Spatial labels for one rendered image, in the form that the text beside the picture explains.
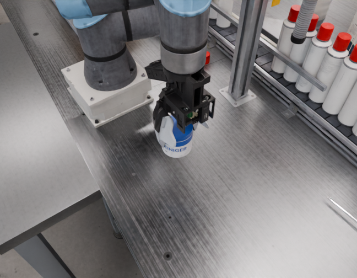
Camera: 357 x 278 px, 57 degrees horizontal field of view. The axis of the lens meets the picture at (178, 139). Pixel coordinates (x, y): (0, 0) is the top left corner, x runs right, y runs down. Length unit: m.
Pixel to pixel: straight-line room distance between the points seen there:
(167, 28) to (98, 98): 0.46
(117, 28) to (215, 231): 0.53
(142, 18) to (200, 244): 0.55
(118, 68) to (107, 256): 1.01
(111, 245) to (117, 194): 0.87
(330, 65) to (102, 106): 0.61
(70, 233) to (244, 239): 1.14
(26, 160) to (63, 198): 0.17
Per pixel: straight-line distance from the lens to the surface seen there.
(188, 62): 0.52
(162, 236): 0.76
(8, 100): 1.14
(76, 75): 1.01
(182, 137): 0.68
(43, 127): 1.02
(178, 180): 0.83
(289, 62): 0.99
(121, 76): 0.91
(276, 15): 1.37
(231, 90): 1.03
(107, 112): 0.95
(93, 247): 1.69
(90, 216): 1.76
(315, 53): 0.95
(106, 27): 0.84
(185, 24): 0.48
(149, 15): 0.85
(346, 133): 0.97
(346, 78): 0.91
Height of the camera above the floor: 1.53
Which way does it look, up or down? 50 degrees down
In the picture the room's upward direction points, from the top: straight up
